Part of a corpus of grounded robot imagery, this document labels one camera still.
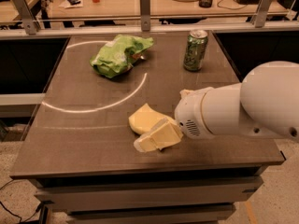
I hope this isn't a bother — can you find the black mesh pen cup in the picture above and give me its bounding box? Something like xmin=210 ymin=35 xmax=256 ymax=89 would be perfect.
xmin=199 ymin=0 xmax=213 ymax=8

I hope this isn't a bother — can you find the right metal rail bracket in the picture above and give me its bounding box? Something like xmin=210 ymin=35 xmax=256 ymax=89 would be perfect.
xmin=252 ymin=0 xmax=274 ymax=28

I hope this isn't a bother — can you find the middle metal rail bracket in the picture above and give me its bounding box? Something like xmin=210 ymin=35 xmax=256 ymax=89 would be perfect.
xmin=139 ymin=0 xmax=150 ymax=32

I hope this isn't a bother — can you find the yellow wavy sponge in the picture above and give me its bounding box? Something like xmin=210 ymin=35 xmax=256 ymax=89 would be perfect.
xmin=128 ymin=104 xmax=173 ymax=134

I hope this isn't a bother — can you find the green soda can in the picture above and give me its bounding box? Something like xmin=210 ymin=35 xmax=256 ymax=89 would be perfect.
xmin=183 ymin=29 xmax=208 ymax=72

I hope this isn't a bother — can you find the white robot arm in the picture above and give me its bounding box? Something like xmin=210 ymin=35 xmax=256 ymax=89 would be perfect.
xmin=129 ymin=61 xmax=299 ymax=152

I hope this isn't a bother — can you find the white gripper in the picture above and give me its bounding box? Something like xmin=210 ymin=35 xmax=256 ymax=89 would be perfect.
xmin=134 ymin=87 xmax=214 ymax=152

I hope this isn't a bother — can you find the grey table drawer base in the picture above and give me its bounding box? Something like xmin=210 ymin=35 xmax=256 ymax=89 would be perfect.
xmin=36 ymin=169 xmax=263 ymax=224

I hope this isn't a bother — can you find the black floor cable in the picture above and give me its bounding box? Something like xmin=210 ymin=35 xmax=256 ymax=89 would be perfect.
xmin=0 ymin=179 xmax=43 ymax=224

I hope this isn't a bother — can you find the green rice chip bag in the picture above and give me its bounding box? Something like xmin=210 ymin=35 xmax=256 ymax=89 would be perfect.
xmin=90 ymin=35 xmax=153 ymax=78

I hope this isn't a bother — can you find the left metal rail bracket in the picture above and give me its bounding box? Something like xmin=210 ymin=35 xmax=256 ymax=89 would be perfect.
xmin=12 ymin=0 xmax=40 ymax=35

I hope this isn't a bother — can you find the metal rail bracket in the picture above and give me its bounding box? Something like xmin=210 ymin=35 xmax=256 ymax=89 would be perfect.
xmin=12 ymin=0 xmax=40 ymax=35
xmin=252 ymin=0 xmax=274 ymax=28
xmin=139 ymin=0 xmax=150 ymax=32

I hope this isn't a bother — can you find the wooden background desk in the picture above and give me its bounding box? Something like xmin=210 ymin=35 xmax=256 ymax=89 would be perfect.
xmin=46 ymin=0 xmax=287 ymax=20

